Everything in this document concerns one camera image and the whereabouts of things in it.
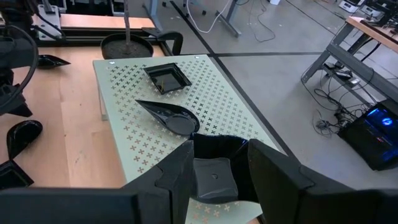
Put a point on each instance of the black teardrop mini plate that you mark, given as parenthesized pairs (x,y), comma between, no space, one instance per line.
(23,133)
(177,123)
(49,61)

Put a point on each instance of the black wavy mini plate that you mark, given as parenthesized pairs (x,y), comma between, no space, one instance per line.
(214,177)

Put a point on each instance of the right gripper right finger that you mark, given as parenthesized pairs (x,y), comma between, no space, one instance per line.
(273,186)

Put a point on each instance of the wooden desk with grey frame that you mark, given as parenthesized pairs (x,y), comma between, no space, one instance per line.
(351,62)

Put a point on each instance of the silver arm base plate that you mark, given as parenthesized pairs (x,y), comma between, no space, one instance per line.
(49,21)

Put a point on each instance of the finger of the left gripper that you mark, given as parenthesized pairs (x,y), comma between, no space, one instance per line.
(12,102)

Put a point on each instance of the green perforated metal shelf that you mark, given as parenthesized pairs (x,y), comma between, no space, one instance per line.
(130,102)

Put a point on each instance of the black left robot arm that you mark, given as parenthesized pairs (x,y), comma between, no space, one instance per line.
(12,18)

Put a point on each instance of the black computer tower blue light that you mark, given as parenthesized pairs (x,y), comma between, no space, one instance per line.
(367,146)

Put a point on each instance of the white device on desk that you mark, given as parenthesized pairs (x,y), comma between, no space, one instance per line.
(349,5)

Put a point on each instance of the green potted plant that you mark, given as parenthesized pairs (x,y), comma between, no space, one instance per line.
(127,48)

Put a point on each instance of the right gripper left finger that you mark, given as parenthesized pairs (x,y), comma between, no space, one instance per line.
(171,186)

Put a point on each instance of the grey desk foot bar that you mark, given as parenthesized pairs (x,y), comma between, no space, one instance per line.
(152,12)
(231,18)

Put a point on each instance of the black power adapter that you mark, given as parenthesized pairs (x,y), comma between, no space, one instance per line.
(342,74)

